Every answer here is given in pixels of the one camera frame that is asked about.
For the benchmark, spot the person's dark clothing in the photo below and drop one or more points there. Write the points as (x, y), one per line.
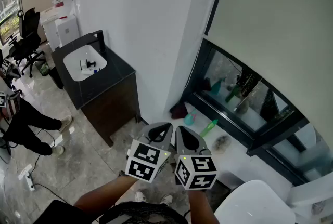
(145, 213)

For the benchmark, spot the black square faucet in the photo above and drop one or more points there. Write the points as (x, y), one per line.
(100, 41)

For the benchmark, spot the white round chair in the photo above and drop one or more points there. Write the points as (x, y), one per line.
(255, 204)

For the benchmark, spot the white power strip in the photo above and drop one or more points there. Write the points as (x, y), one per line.
(26, 174)

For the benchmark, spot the white water dispenser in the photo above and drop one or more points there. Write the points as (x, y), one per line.
(66, 23)

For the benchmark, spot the dark wooden sink cabinet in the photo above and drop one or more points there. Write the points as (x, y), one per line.
(112, 103)

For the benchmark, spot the person's left forearm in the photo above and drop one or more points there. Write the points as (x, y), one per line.
(104, 194)

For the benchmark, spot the person's white shoe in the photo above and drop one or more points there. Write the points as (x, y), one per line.
(140, 196)
(166, 199)

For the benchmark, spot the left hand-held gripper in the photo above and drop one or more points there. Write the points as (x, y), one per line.
(156, 141)

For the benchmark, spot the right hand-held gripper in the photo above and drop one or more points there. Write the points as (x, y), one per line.
(195, 171)

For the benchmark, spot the teal spray bottle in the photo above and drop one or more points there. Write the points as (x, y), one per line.
(190, 118)

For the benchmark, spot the white and black device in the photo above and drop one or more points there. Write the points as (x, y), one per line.
(87, 63)

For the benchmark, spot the white sink basin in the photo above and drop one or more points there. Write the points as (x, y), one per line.
(75, 62)

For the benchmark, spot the black waste bin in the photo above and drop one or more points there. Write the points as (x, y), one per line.
(43, 69)

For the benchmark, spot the person's right forearm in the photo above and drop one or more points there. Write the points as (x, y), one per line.
(200, 207)

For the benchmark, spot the white drawer cabinet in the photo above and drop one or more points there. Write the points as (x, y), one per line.
(49, 30)

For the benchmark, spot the dark red cloth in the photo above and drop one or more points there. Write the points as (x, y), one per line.
(179, 111)

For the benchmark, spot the green plastic bottle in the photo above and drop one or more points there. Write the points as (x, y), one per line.
(208, 128)

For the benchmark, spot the black office chair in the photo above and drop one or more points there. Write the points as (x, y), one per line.
(27, 38)

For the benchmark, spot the white flat packet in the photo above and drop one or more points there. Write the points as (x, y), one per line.
(88, 71)

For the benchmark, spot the grey fluffy duster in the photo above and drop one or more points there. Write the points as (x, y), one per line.
(221, 143)

